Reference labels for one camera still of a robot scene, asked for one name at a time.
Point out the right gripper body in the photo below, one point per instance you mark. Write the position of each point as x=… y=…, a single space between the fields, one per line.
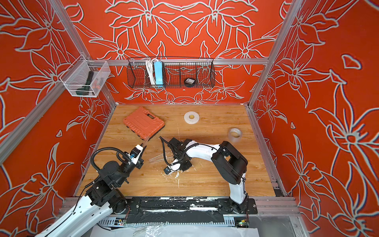
x=184 y=164

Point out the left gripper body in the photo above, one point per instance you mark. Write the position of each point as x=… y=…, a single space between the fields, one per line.
x=126 y=167

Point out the clear test tube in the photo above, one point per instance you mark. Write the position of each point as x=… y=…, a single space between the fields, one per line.
x=161 y=157
x=146 y=142

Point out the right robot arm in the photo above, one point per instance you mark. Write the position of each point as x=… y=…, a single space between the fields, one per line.
x=229 y=162

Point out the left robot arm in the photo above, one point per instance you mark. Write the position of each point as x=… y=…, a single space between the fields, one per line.
x=102 y=197

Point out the orange plastic tool case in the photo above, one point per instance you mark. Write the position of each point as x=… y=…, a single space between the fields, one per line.
x=144 y=123

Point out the white tape roll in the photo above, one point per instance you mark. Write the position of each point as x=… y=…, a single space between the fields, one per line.
x=191 y=117

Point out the clear tape roll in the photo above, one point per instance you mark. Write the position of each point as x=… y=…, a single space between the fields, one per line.
x=235 y=135

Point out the small black device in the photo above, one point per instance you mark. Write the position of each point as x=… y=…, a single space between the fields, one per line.
x=189 y=82

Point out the green black tool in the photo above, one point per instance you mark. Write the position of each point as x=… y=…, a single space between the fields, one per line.
x=84 y=90

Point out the light blue box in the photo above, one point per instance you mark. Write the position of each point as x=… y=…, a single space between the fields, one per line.
x=158 y=66

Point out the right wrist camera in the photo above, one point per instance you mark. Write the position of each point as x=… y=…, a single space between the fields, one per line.
x=170 y=169

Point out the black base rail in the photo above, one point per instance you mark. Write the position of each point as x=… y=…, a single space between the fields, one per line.
x=212 y=211

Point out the black wire basket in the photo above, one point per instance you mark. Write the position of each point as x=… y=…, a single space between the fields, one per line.
x=141 y=72

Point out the clear acrylic wall box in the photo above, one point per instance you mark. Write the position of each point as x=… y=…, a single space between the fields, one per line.
x=76 y=74

